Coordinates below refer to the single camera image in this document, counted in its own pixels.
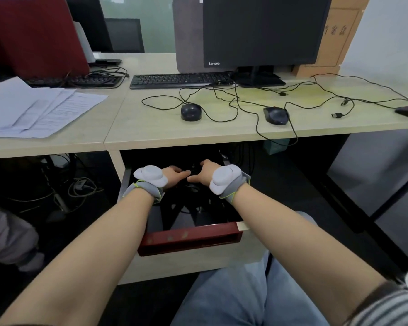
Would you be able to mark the teal box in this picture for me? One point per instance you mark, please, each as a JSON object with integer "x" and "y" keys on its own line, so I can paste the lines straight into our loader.
{"x": 277, "y": 147}

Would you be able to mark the person's leg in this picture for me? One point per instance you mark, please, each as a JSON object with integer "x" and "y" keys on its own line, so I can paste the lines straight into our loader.
{"x": 10, "y": 234}
{"x": 224, "y": 302}
{"x": 292, "y": 302}

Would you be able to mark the person's right hand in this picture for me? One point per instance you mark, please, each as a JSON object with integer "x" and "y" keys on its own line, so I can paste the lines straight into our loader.
{"x": 207, "y": 173}

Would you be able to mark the person's right forearm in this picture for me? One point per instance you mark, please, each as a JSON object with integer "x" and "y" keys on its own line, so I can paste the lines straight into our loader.
{"x": 309, "y": 254}

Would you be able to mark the black computer monitor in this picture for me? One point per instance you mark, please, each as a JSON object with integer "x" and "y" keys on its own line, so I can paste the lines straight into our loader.
{"x": 265, "y": 30}
{"x": 88, "y": 23}

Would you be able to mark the white desk stand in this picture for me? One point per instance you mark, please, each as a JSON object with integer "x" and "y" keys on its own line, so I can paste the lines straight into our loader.
{"x": 85, "y": 44}

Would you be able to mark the black office chair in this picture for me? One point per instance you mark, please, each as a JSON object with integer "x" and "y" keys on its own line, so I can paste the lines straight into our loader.
{"x": 124, "y": 35}

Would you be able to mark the person's left leg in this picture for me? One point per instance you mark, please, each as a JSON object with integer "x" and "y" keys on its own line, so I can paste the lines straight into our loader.
{"x": 224, "y": 302}

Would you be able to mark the brown cardboard file box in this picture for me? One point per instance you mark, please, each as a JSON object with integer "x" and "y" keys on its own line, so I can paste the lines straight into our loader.
{"x": 340, "y": 40}

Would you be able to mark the grey felt divider panel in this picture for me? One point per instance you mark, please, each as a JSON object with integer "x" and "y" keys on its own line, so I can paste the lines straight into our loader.
{"x": 187, "y": 37}

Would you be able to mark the grey table side panel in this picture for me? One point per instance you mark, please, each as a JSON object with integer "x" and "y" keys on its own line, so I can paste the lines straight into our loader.
{"x": 377, "y": 159}

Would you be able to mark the black metal table frame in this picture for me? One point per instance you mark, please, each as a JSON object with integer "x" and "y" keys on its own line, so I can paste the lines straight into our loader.
{"x": 343, "y": 205}

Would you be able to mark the pale wooden table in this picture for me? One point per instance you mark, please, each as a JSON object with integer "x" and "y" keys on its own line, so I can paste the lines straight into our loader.
{"x": 88, "y": 132}
{"x": 149, "y": 128}

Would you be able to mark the thin black keyboard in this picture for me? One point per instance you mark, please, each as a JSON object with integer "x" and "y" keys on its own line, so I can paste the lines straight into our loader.
{"x": 107, "y": 61}

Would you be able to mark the person's right leg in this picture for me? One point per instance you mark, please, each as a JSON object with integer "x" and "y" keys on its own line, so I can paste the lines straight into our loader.
{"x": 292, "y": 302}

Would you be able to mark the person's left hand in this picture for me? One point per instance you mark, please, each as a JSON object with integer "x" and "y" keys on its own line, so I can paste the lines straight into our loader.
{"x": 175, "y": 176}

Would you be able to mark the person's left forearm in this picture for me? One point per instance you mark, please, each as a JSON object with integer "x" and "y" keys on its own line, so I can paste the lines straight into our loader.
{"x": 88, "y": 261}

